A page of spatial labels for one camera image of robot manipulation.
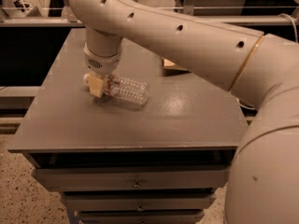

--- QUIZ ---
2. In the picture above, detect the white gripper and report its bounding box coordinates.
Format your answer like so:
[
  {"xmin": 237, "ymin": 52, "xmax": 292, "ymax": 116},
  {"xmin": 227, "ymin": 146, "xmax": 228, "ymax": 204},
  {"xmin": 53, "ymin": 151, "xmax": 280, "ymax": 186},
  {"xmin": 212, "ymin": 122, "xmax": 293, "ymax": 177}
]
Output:
[{"xmin": 83, "ymin": 43, "xmax": 121, "ymax": 98}]

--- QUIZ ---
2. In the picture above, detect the clear plastic water bottle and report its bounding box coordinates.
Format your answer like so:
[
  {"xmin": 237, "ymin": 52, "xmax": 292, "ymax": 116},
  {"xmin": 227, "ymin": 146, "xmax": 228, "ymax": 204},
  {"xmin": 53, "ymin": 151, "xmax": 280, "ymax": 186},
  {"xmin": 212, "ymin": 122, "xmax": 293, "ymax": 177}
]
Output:
[{"xmin": 82, "ymin": 73, "xmax": 150, "ymax": 106}]

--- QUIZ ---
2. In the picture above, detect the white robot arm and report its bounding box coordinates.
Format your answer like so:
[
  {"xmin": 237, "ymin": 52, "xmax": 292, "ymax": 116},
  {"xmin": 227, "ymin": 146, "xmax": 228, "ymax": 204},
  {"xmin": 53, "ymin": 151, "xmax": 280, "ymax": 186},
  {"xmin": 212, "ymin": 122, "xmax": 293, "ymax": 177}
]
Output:
[{"xmin": 69, "ymin": 0, "xmax": 299, "ymax": 224}]

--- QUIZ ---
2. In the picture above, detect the brown chips bag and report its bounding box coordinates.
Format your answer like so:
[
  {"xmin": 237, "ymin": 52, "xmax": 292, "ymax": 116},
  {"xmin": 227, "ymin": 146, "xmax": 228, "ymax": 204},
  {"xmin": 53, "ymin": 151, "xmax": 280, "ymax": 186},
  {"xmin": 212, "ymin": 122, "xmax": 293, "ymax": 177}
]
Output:
[{"xmin": 163, "ymin": 58, "xmax": 187, "ymax": 72}]

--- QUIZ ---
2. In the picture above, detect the grey drawer cabinet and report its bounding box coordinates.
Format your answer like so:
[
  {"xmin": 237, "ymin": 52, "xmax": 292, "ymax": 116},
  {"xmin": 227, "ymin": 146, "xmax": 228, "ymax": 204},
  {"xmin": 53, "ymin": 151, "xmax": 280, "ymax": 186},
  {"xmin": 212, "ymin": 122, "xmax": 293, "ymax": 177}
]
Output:
[{"xmin": 7, "ymin": 26, "xmax": 250, "ymax": 224}]

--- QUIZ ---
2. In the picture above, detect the top grey drawer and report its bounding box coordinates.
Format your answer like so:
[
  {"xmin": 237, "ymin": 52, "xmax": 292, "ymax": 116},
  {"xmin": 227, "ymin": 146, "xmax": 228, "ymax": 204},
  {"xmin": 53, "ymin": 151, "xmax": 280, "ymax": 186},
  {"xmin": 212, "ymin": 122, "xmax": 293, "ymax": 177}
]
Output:
[{"xmin": 32, "ymin": 165, "xmax": 230, "ymax": 192}]

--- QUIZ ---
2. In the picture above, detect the grey drawer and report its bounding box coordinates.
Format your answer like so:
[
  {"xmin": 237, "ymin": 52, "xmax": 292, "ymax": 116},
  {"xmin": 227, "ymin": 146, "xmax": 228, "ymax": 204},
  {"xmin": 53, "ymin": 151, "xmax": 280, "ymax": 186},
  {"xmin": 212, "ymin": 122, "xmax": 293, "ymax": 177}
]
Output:
[
  {"xmin": 62, "ymin": 193, "xmax": 215, "ymax": 212},
  {"xmin": 79, "ymin": 211, "xmax": 204, "ymax": 224},
  {"xmin": 32, "ymin": 165, "xmax": 230, "ymax": 192}
]

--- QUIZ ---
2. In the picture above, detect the middle grey drawer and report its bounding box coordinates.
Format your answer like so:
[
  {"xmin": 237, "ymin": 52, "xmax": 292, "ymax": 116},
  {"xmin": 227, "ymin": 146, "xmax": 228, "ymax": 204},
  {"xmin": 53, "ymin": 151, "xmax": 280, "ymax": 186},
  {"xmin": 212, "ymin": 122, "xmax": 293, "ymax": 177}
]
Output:
[{"xmin": 62, "ymin": 193, "xmax": 215, "ymax": 212}]

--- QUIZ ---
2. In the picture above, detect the bottom grey drawer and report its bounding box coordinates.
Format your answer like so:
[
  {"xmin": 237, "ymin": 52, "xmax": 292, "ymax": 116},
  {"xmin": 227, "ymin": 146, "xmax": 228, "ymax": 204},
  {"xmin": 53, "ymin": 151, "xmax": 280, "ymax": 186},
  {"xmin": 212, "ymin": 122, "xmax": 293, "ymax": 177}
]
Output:
[{"xmin": 79, "ymin": 211, "xmax": 204, "ymax": 224}]

